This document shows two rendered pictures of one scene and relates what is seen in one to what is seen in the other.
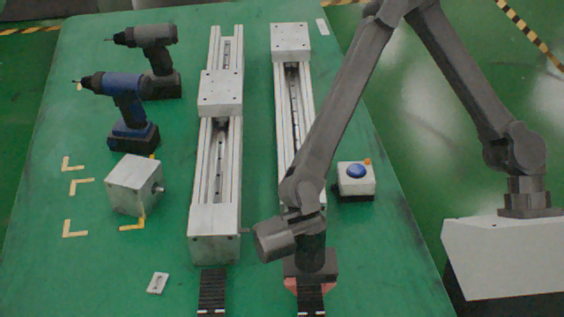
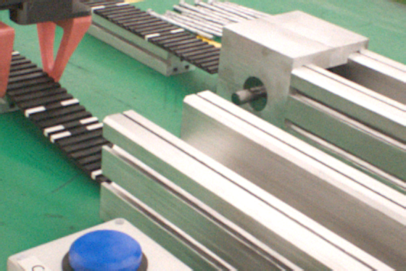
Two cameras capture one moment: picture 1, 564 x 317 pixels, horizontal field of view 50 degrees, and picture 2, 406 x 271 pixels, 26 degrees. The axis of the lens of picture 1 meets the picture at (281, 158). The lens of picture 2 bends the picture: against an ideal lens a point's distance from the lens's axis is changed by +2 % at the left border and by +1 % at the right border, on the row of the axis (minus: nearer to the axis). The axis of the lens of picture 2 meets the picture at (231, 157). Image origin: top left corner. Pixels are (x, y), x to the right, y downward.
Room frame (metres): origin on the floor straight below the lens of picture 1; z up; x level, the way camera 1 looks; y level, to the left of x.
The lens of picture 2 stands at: (1.37, -0.41, 1.12)
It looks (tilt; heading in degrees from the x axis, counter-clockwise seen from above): 27 degrees down; 136
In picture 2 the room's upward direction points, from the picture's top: 6 degrees clockwise
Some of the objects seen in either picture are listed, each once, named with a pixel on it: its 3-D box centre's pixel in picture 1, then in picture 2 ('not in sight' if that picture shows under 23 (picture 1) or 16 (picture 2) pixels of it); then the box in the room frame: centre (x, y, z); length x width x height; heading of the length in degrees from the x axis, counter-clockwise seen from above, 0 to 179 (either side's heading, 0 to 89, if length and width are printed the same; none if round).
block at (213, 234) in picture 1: (220, 233); (280, 83); (0.87, 0.13, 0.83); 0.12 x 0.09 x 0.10; 91
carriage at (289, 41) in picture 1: (289, 45); not in sight; (1.57, -0.03, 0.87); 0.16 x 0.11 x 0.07; 1
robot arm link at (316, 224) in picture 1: (307, 232); not in sight; (0.73, -0.04, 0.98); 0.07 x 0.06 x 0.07; 113
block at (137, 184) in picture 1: (141, 187); not in sight; (1.02, 0.33, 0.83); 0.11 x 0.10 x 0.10; 70
